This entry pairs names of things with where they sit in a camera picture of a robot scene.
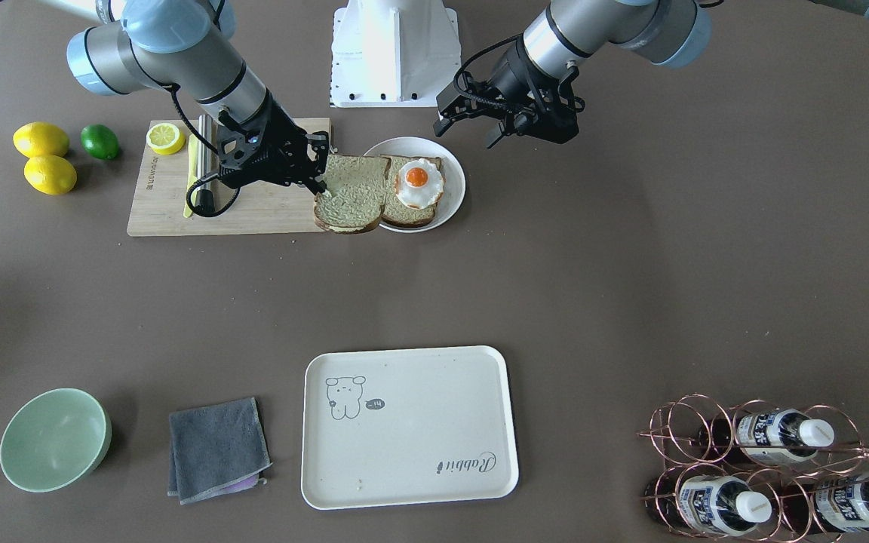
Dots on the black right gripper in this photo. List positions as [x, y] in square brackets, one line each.
[278, 125]

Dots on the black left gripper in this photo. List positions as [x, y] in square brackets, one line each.
[511, 76]

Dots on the bread slice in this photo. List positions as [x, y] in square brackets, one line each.
[394, 211]
[354, 197]

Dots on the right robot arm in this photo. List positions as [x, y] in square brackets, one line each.
[185, 46]

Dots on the cream rabbit tray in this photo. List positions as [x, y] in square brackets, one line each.
[406, 426]

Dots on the white oval plate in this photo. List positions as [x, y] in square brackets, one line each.
[455, 181]

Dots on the fried egg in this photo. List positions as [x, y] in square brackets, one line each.
[419, 184]

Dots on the steel muddler black tip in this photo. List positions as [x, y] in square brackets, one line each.
[202, 195]

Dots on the yellow peeler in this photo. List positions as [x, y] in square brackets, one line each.
[191, 173]

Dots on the half lemon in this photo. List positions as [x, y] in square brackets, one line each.
[164, 138]

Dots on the wooden cutting board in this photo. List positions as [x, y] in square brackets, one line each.
[159, 209]

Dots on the green lime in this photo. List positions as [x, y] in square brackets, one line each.
[100, 142]

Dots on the yellow lemon near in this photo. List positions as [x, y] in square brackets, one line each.
[50, 175]

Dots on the yellow lemon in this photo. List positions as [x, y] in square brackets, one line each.
[50, 175]
[40, 138]

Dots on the yellow lemon far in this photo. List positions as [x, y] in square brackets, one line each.
[40, 138]

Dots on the grey folded cloth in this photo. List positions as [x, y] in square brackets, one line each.
[216, 450]

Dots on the green bowl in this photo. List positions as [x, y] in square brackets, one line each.
[54, 440]

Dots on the tea bottle one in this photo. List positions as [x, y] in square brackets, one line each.
[781, 437]

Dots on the tea bottle two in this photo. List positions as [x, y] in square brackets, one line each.
[720, 506]

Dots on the tea bottle three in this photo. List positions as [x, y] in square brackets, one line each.
[832, 506]

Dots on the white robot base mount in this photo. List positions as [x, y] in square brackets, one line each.
[393, 54]

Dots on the copper wire bottle rack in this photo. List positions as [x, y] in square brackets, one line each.
[672, 427]

